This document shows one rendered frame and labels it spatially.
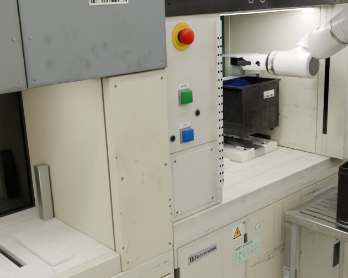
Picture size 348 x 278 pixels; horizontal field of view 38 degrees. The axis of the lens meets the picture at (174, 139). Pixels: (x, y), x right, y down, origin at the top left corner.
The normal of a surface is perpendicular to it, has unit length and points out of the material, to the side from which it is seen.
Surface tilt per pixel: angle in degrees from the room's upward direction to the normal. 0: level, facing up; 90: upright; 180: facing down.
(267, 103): 89
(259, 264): 90
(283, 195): 90
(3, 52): 90
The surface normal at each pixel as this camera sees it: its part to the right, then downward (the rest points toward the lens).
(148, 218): 0.68, 0.17
